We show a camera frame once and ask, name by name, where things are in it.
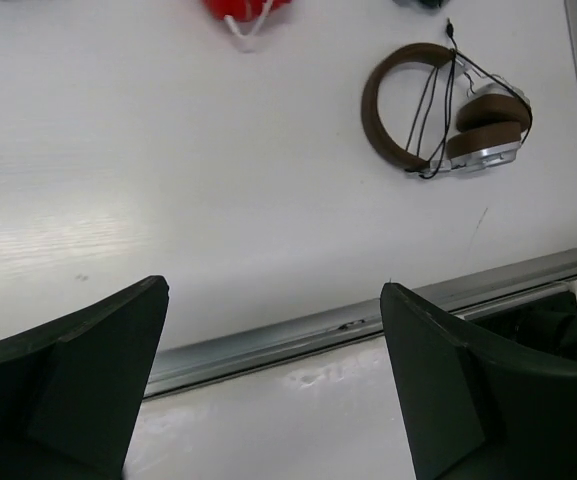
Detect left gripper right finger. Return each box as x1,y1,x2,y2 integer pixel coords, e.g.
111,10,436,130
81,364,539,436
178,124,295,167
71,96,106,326
380,283,577,479

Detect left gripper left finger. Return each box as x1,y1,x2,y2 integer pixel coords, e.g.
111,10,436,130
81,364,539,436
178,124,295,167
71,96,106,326
0,275,169,479

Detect thin black headphone cable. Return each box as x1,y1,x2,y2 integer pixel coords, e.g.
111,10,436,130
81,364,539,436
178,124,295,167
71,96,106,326
403,18,534,181

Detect brown silver headphones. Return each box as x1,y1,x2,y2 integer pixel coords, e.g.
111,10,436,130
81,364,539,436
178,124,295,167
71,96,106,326
360,43,534,179

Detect right black headphones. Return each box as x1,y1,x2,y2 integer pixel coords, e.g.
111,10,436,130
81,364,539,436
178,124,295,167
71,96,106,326
395,0,449,11

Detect aluminium rail front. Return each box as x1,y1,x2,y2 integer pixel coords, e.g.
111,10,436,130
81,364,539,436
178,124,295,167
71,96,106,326
145,248,577,398

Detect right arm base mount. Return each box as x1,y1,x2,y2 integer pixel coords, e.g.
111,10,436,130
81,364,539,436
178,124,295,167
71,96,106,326
474,292,577,361

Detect red headphones with white cable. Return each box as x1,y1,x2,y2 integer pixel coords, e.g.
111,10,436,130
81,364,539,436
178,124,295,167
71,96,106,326
202,0,291,53

